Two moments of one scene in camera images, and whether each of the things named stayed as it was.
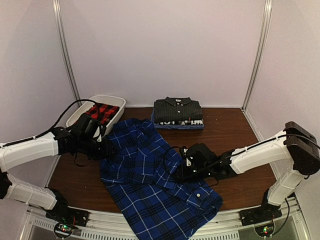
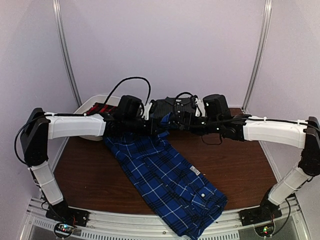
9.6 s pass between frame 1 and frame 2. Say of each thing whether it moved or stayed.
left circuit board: stayed
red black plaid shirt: stayed
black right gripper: moved
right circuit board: stayed
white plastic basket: stayed
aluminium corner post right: stayed
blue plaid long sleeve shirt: moved
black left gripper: moved
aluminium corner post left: stayed
